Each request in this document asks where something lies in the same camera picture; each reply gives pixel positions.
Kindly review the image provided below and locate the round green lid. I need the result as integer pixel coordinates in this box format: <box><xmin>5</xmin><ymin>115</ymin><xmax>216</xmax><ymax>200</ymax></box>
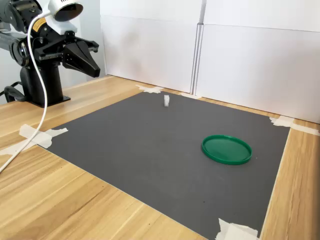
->
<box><xmin>201</xmin><ymin>134</ymin><xmax>253</xmax><ymax>166</ymax></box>

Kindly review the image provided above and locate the white masking tape piece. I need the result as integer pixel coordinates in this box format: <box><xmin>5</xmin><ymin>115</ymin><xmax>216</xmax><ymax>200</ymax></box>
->
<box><xmin>0</xmin><ymin>138</ymin><xmax>38</xmax><ymax>156</ymax></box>
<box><xmin>214</xmin><ymin>217</ymin><xmax>260</xmax><ymax>240</ymax></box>
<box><xmin>135</xmin><ymin>84</ymin><xmax>165</xmax><ymax>94</ymax></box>
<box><xmin>19</xmin><ymin>124</ymin><xmax>69</xmax><ymax>148</ymax></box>
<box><xmin>178</xmin><ymin>91</ymin><xmax>202</xmax><ymax>100</ymax></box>
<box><xmin>289</xmin><ymin>123</ymin><xmax>320</xmax><ymax>137</ymax></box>
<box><xmin>269</xmin><ymin>115</ymin><xmax>295</xmax><ymax>128</ymax></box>

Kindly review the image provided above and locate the clear plastic panel joiner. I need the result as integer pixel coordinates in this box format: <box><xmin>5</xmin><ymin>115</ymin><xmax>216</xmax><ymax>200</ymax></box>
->
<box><xmin>190</xmin><ymin>21</ymin><xmax>205</xmax><ymax>98</ymax></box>

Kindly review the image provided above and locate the dark grey mat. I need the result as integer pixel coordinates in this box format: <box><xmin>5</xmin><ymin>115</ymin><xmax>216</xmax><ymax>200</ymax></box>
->
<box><xmin>46</xmin><ymin>91</ymin><xmax>292</xmax><ymax>240</ymax></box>

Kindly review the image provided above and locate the white camera box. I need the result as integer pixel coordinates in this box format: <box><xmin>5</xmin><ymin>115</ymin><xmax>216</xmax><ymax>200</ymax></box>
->
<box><xmin>47</xmin><ymin>0</ymin><xmax>85</xmax><ymax>36</ymax></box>

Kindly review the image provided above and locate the white camera cable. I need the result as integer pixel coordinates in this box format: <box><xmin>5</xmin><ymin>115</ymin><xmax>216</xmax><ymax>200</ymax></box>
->
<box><xmin>0</xmin><ymin>12</ymin><xmax>55</xmax><ymax>174</ymax></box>

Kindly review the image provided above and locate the black braided cable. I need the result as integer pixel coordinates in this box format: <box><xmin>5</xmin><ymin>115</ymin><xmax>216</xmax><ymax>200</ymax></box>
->
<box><xmin>0</xmin><ymin>81</ymin><xmax>26</xmax><ymax>103</ymax></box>

